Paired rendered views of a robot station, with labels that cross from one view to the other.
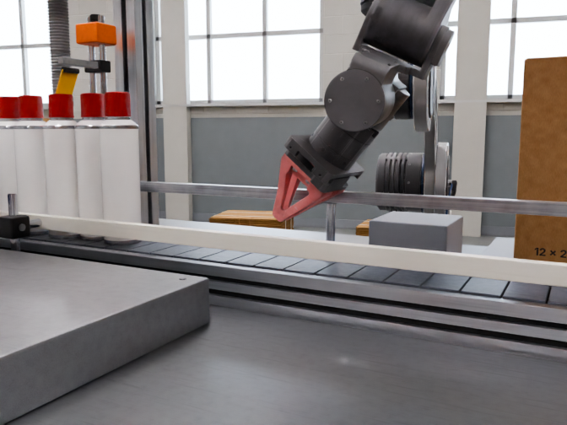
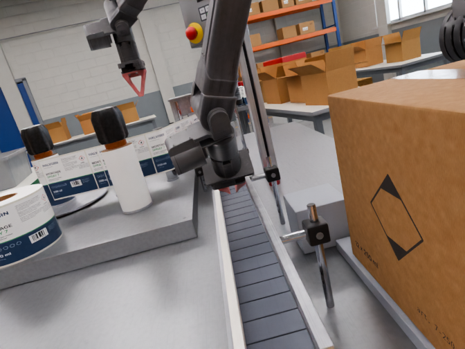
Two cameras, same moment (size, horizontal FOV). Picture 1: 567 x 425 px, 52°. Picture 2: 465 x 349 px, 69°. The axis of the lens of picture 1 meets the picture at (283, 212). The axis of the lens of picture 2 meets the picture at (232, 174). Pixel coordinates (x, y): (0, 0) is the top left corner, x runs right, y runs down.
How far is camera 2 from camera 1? 0.75 m
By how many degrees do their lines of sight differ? 60
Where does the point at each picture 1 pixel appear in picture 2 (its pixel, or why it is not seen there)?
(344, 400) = (144, 296)
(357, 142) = (217, 167)
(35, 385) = (106, 254)
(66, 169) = not seen: hidden behind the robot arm
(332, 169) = (212, 180)
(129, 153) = not seen: hidden behind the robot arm
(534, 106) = (335, 134)
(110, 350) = (137, 245)
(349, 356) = (187, 276)
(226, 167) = not seen: outside the picture
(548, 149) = (346, 170)
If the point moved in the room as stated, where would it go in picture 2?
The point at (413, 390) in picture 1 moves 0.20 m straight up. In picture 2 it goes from (164, 304) to (127, 202)
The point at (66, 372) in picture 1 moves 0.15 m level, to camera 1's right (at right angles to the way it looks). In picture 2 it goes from (118, 251) to (136, 273)
